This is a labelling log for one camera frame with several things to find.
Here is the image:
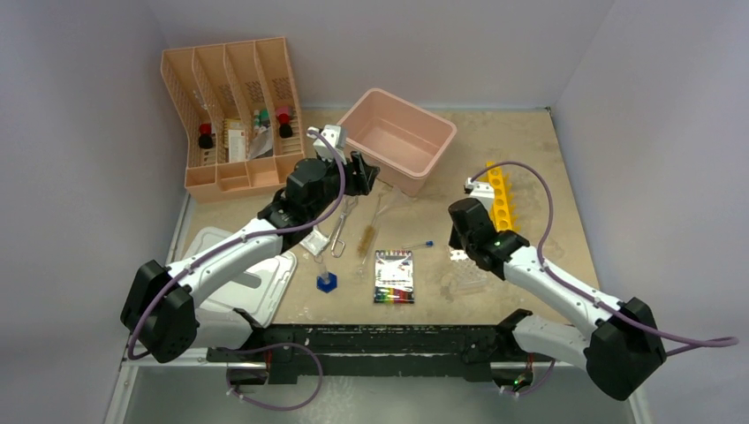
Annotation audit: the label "yellow test tube rack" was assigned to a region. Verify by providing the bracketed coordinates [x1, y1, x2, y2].
[480, 167, 520, 232]

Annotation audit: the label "white card box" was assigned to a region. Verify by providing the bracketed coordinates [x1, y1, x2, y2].
[226, 129, 246, 163]

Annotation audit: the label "black aluminium base frame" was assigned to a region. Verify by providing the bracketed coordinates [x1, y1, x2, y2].
[105, 295, 654, 424]

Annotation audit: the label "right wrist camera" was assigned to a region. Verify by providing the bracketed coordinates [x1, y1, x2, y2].
[464, 178, 495, 214]

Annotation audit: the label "red black stamp right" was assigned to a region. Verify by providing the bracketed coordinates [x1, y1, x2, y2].
[276, 106, 293, 139]

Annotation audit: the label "pink plastic bin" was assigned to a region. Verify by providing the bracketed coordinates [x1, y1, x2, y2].
[337, 88, 458, 197]

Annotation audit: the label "wire test tube brush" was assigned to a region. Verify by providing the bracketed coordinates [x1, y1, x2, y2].
[357, 193, 384, 258]

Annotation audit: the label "white plastic lid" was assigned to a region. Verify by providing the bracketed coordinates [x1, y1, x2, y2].
[170, 219, 297, 336]

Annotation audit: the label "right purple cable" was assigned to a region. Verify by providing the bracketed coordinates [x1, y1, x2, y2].
[467, 161, 740, 399]

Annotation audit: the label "metal crucible tongs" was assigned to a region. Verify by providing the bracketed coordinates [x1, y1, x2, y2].
[329, 196, 358, 258]

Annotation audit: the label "white sachet packet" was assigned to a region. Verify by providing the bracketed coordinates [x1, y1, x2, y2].
[299, 226, 330, 256]

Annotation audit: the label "clear ruler set packet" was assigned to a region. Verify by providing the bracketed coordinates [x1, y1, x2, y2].
[247, 127, 274, 160]

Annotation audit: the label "red black stamp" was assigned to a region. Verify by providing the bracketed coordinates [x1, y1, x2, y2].
[276, 106, 293, 139]
[198, 123, 215, 149]

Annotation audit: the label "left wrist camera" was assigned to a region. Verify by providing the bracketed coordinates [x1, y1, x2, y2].
[306, 125, 347, 164]

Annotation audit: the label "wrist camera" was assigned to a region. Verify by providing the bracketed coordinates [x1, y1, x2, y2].
[464, 178, 495, 214]
[306, 125, 347, 164]

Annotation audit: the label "red black stamp left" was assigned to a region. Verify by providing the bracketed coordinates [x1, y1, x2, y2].
[198, 123, 215, 149]

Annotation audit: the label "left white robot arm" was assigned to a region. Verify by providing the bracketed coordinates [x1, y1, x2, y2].
[120, 151, 380, 363]

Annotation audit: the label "clear plastic well tray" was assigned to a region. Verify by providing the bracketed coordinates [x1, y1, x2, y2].
[441, 247, 488, 299]

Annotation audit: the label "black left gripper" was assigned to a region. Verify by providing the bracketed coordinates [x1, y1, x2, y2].
[307, 151, 377, 221]

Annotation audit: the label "peach plastic desk organizer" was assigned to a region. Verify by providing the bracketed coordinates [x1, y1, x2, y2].
[161, 37, 312, 203]

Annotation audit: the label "coloured marker pen pack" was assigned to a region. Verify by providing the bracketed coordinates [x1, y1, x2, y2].
[373, 250, 415, 304]

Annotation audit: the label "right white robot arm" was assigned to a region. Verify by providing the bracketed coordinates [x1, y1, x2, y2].
[448, 198, 667, 401]

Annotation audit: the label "blue capped test tube lower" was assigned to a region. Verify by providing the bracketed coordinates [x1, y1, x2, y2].
[402, 240, 434, 249]

